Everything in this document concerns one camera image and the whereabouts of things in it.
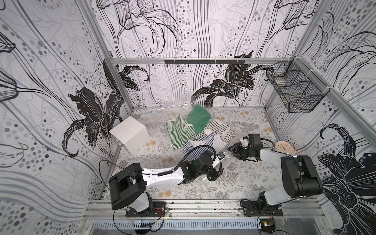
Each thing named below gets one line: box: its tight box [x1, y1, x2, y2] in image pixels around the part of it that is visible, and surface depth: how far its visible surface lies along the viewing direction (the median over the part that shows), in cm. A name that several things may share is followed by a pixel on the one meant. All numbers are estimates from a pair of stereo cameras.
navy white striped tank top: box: [182, 132, 230, 158], surface depth 97 cm
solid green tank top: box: [187, 104, 212, 134], surface depth 112 cm
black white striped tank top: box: [203, 117, 237, 144], surface depth 106 cm
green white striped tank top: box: [164, 115, 196, 150], surface depth 104 cm
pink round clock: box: [274, 140, 296, 156], surface depth 94 cm
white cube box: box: [108, 116, 151, 155], surface depth 92 cm
